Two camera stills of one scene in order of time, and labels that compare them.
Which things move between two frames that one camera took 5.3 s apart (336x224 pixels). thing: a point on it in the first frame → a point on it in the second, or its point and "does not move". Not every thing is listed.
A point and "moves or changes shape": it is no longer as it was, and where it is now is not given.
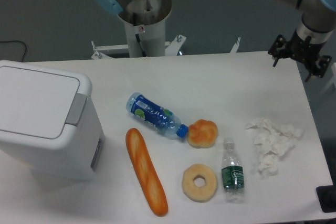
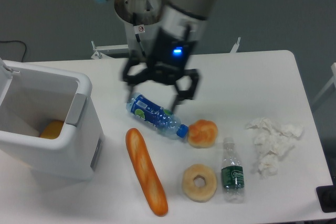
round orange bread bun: (202, 134) does not move
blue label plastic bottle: (165, 121) does not move
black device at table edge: (326, 196) does not move
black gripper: (302, 50) → (170, 50)
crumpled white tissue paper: (272, 141) does not move
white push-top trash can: (51, 118) moves or changes shape
